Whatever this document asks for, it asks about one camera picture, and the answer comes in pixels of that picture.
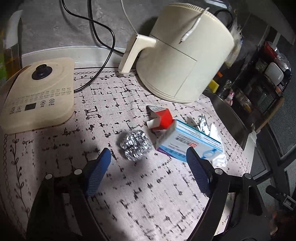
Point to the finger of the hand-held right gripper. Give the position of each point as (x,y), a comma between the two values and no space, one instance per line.
(276,194)

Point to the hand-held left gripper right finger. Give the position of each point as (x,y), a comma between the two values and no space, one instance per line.
(198,171)

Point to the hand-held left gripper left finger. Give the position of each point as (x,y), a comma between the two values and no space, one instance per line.
(97,171)

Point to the white plastic wrapper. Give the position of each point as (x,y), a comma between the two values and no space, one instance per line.
(218,148)

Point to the blue white carton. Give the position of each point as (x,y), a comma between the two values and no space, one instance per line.
(192,139)

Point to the foil ball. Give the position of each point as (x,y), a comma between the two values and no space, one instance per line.
(134,146)

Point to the foil piece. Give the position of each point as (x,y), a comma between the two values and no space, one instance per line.
(204,125)

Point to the small red carton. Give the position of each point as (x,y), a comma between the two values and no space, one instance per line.
(163,120)

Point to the printed tablecloth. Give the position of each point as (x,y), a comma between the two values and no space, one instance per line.
(138,197)

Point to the steel sink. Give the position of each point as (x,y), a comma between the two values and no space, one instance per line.
(229,120)

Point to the white cloth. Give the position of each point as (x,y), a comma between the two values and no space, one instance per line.
(252,139)

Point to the small pink bottle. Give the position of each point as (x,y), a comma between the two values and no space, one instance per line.
(229,99)

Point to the wooden cutting board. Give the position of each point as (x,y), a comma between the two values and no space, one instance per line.
(268,114)

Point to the steel pot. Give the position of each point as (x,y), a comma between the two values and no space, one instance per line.
(244,100)

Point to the yellow sponge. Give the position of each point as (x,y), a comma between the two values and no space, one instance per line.
(214,86)

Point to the black dish rack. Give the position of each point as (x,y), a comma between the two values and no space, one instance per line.
(261,76)

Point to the cream air fryer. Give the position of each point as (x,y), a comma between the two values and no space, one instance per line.
(180,58)

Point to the white plastic tub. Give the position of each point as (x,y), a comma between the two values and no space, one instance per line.
(274,73)

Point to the hanging clear plastic bag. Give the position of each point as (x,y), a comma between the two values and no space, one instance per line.
(235,39)

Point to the green label bottle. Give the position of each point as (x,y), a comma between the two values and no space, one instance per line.
(1,69)

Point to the red plastic bag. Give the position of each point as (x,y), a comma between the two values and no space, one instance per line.
(270,49)

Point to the white capped oil bottle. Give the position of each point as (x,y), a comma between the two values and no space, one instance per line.
(13,46)

